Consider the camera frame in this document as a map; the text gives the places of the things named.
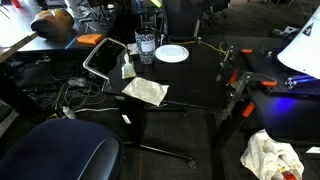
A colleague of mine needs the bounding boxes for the beige cloth napkin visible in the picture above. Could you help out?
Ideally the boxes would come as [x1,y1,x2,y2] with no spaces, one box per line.
[126,42,140,56]
[121,76,170,107]

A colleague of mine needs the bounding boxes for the white round plate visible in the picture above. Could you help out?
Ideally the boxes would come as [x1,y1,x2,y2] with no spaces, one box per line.
[154,44,190,64]

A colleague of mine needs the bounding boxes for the small paint brush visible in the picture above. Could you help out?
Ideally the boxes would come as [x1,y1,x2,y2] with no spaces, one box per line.
[120,53,137,80]

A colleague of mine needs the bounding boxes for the orange black bar clamp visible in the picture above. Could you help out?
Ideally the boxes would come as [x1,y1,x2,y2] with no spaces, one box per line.
[215,48,254,85]
[219,71,278,121]

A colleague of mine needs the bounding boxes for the grey power strip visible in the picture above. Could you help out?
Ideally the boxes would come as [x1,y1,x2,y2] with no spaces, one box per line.
[67,76,88,88]

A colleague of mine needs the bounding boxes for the orange foam block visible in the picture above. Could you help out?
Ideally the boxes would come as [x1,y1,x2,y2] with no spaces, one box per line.
[76,33,105,46]

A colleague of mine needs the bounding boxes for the white power adapter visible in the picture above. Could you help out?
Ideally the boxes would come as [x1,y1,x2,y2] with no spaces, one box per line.
[61,105,77,120]

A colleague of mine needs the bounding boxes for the blue seat mesh office chair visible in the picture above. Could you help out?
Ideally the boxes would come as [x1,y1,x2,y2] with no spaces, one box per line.
[0,118,125,180]

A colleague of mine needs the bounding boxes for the white plastic bag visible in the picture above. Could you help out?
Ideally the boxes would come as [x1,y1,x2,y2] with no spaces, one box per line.
[239,129,305,180]

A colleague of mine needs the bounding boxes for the wooden desk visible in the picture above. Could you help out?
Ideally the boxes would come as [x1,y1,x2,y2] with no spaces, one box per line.
[0,0,111,64]

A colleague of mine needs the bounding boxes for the black table pedestal leg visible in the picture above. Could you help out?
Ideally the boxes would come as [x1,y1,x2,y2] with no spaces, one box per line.
[114,95,198,169]

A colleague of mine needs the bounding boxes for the yellow cable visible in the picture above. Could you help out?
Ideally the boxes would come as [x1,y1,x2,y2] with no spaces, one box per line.
[168,39,231,57]

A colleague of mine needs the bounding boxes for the white cable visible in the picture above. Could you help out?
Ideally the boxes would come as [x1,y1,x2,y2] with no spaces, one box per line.
[73,106,120,115]

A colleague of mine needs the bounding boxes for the silver metal loop frame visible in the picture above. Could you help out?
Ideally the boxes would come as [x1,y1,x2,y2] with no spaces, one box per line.
[82,36,128,84]

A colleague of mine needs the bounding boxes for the tangled floor cables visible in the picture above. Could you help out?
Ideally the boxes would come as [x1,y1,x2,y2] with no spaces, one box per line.
[19,59,108,118]

